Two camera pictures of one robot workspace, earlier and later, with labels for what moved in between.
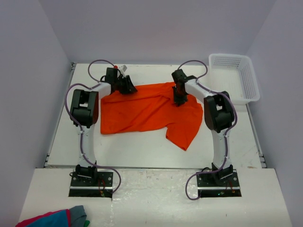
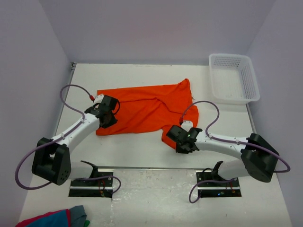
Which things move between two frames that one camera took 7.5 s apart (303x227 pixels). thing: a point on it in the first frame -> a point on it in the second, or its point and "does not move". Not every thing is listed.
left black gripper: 126,84 -> 107,120
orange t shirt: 152,109 does not move
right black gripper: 180,95 -> 183,146
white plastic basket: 234,75 does not move
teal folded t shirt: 59,219 does not move
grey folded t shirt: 77,216 does not move
